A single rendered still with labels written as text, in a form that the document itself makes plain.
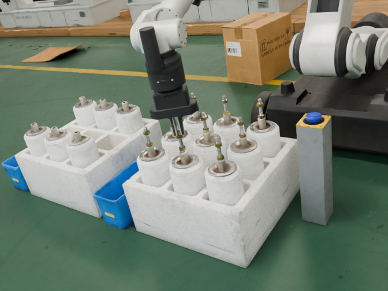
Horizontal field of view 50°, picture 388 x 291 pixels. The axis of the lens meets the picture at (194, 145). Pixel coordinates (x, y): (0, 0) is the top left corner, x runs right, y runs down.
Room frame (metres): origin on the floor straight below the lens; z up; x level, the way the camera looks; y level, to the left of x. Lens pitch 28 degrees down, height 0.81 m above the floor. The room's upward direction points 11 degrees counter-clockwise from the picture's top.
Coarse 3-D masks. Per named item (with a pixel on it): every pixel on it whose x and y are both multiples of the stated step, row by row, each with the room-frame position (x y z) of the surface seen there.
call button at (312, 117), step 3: (306, 114) 0.95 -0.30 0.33; (309, 114) 0.94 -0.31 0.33; (312, 114) 0.94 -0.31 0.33; (315, 114) 0.94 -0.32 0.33; (318, 114) 0.93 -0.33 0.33; (321, 114) 0.93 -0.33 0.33; (306, 117) 0.93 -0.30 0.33; (309, 117) 0.93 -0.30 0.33; (312, 117) 0.92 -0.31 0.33; (315, 117) 0.92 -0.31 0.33; (318, 117) 0.92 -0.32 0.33; (321, 117) 0.92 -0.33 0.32; (309, 120) 0.92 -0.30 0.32; (312, 120) 0.92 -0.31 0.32; (315, 120) 0.92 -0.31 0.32; (318, 120) 0.92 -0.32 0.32
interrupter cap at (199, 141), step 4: (200, 136) 1.09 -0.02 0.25; (212, 136) 1.08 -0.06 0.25; (216, 136) 1.07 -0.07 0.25; (196, 140) 1.07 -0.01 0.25; (200, 140) 1.07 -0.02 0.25; (212, 140) 1.06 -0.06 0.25; (220, 140) 1.05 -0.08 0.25; (196, 144) 1.05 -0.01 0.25; (200, 144) 1.04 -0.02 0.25; (204, 144) 1.04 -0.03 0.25; (208, 144) 1.03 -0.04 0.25; (212, 144) 1.03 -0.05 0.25
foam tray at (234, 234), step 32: (288, 160) 1.02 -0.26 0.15; (128, 192) 1.02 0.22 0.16; (160, 192) 0.95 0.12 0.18; (256, 192) 0.87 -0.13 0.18; (288, 192) 1.01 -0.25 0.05; (160, 224) 0.96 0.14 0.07; (192, 224) 0.88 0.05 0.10; (224, 224) 0.82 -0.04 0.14; (256, 224) 0.85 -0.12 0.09; (224, 256) 0.83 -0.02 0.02
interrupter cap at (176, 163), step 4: (176, 156) 1.00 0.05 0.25; (188, 156) 0.99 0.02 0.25; (192, 156) 0.98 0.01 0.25; (196, 156) 0.98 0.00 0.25; (172, 160) 0.98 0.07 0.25; (176, 160) 0.98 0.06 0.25; (180, 160) 0.98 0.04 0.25; (192, 160) 0.96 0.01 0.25; (196, 160) 0.96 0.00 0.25; (172, 164) 0.96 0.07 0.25; (176, 164) 0.96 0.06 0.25; (180, 164) 0.96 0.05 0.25; (184, 164) 0.96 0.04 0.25; (188, 164) 0.95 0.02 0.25; (192, 164) 0.94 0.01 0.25; (176, 168) 0.94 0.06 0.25; (180, 168) 0.94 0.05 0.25; (184, 168) 0.93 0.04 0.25
